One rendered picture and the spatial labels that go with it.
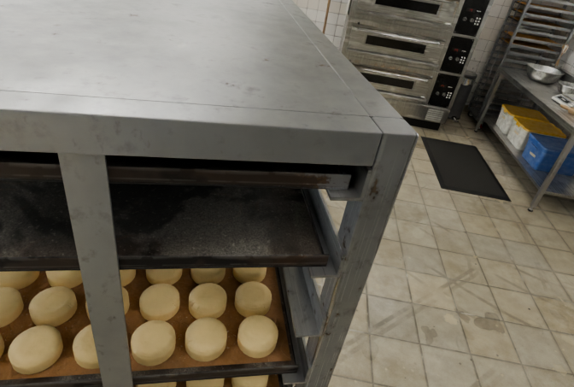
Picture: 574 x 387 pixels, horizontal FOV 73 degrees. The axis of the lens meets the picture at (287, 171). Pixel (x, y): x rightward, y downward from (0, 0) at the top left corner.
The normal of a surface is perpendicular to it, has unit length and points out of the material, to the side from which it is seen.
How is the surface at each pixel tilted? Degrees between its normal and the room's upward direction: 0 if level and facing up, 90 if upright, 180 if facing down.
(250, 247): 0
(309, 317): 0
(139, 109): 0
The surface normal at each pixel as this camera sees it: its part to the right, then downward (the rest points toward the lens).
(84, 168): 0.15, 0.54
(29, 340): 0.15, -0.84
